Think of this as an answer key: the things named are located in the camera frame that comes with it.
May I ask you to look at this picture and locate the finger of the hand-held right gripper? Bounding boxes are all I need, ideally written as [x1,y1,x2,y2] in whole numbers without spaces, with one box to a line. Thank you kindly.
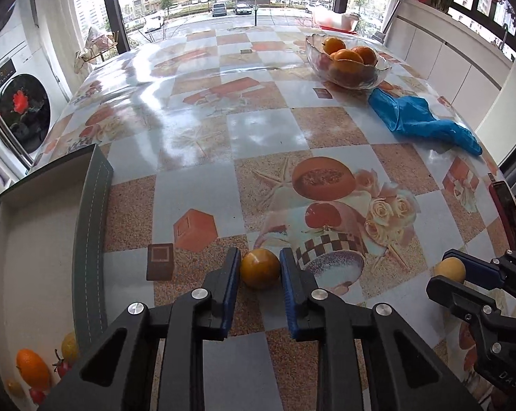
[441,248,516,304]
[426,275,512,331]

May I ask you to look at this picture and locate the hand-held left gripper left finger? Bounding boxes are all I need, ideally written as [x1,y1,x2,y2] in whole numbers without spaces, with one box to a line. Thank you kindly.
[40,247,242,411]

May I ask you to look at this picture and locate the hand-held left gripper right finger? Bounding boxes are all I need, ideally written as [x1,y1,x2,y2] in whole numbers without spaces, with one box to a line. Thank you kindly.
[279,246,483,411]

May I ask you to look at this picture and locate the pale yellow pear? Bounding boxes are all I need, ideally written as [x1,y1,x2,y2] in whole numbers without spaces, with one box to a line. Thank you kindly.
[433,257,467,284]

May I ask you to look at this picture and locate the golden round citrus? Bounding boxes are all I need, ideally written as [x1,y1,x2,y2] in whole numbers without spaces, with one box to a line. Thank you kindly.
[240,248,281,289]

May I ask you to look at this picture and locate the grey stitched box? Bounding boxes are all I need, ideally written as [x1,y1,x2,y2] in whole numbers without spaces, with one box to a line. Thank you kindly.
[0,143,114,411]

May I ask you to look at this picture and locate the red smartphone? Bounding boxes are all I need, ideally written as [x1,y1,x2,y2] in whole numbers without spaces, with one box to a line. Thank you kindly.
[489,181,516,251]

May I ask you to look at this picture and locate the blue rubber glove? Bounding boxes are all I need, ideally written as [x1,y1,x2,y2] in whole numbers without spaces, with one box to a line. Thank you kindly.
[368,88,483,156]

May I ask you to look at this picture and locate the yellow lemon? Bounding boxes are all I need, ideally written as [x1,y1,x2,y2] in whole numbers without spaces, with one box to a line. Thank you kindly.
[61,332,80,364]

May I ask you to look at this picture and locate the white cabinets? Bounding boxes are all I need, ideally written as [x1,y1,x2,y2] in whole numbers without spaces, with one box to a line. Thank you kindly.
[384,0,513,138]

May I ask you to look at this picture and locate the small oval orange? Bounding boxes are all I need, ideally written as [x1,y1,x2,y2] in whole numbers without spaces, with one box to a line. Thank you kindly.
[16,349,51,390]

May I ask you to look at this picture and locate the clear glass bowl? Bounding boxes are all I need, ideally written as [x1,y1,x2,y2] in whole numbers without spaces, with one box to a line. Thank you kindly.
[305,33,391,90]

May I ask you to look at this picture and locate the clear plastic container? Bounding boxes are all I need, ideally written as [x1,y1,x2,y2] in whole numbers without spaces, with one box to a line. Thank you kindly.
[311,6,361,33]

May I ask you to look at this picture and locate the white washing machine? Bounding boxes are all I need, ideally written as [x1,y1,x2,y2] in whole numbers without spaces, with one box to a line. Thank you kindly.
[0,40,70,167]

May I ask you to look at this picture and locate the white curtain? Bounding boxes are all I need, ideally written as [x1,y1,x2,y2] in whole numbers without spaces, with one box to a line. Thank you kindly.
[31,0,88,95]

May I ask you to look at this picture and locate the white tumble dryer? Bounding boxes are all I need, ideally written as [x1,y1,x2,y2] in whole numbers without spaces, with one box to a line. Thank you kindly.
[0,0,38,58]

